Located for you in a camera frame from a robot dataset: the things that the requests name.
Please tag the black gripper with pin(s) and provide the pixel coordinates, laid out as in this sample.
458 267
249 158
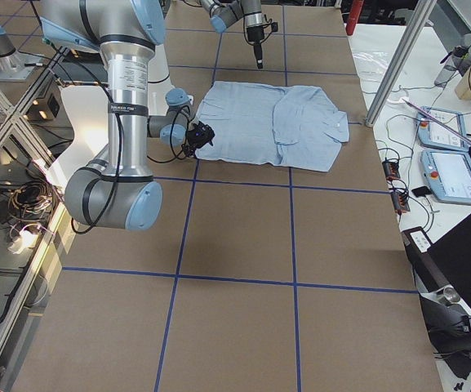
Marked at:
254 33
197 139

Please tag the light blue button-up shirt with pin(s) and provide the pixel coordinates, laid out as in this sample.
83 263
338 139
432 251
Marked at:
258 123

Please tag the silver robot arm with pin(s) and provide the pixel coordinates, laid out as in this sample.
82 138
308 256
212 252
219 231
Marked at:
224 15
116 189

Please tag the clear plastic bag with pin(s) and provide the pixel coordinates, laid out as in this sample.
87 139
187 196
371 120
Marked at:
371 65

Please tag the red fire extinguisher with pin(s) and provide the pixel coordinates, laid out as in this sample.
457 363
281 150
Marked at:
354 15

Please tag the white curved plastic sheet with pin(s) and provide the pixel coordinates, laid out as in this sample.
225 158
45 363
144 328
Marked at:
87 110

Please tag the upper blue teach pendant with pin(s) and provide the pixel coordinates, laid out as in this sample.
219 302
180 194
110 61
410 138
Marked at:
435 136

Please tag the blue teach pendant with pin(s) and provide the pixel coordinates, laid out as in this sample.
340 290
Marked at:
435 136
448 174

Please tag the lower blue teach pendant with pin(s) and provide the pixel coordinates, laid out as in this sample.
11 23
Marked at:
448 174

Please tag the black laptop computer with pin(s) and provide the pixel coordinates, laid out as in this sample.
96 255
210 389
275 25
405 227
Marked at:
446 261

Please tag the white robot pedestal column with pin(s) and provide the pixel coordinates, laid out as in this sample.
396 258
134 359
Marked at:
159 79

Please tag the aluminium frame post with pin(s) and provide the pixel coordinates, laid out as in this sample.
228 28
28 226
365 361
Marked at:
412 31

